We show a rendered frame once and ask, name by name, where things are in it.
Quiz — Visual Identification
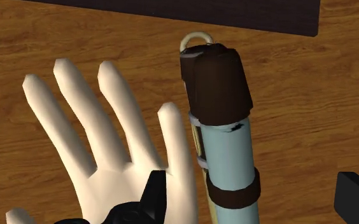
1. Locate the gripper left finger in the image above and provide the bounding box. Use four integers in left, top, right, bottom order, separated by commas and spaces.
54, 169, 168, 224

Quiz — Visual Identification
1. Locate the white hand figure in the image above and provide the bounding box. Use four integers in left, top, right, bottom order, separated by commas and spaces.
5, 57, 199, 224

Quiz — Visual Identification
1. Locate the light blue bottle brown cap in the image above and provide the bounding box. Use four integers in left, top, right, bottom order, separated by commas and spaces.
179, 31, 262, 224

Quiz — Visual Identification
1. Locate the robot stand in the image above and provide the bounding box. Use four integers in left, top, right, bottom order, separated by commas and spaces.
20, 0, 321, 38

